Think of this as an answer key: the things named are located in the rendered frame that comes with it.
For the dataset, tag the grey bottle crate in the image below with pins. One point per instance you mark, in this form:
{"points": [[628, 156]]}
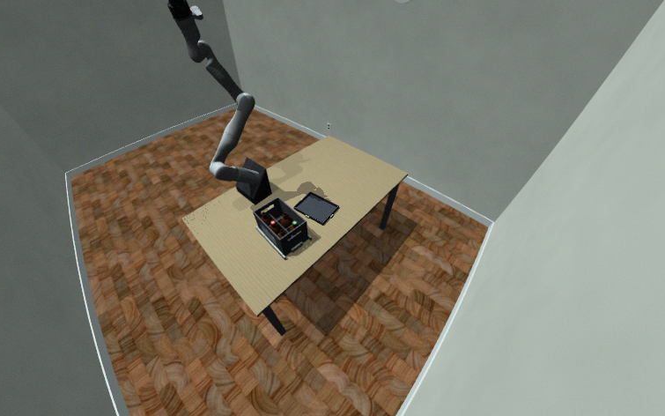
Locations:
{"points": [[276, 213]]}

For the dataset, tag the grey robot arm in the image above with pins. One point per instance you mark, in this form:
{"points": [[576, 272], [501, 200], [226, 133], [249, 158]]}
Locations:
{"points": [[233, 130]]}

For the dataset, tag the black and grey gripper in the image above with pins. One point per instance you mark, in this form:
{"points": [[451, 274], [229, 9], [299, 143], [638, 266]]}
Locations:
{"points": [[183, 16]]}

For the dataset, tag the brown bottle with blue label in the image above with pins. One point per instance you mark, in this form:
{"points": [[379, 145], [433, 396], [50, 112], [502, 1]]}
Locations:
{"points": [[294, 224]]}

